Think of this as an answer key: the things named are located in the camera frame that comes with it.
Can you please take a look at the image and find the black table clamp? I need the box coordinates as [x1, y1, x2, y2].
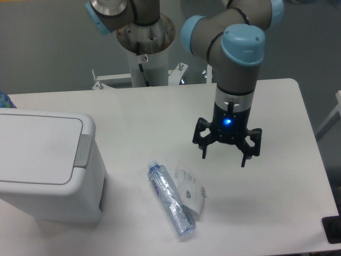
[322, 215, 340, 244]

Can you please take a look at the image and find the white metal base frame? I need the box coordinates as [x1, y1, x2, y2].
[91, 62, 215, 91]

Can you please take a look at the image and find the white push-lid trash can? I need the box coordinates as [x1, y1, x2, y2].
[1, 108, 108, 222]

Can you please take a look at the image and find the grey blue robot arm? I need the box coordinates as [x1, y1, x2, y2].
[85, 1, 284, 160]

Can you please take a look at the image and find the white frame at right edge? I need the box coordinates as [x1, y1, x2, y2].
[315, 90, 340, 141]

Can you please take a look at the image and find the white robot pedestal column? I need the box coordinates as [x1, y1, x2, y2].
[117, 14, 176, 74]

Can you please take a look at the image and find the blue patterned object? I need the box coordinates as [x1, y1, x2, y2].
[0, 91, 16, 108]

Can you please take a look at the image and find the clear plastic water bottle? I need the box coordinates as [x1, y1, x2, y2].
[147, 161, 196, 237]

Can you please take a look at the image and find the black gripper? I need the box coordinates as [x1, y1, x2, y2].
[192, 104, 263, 167]

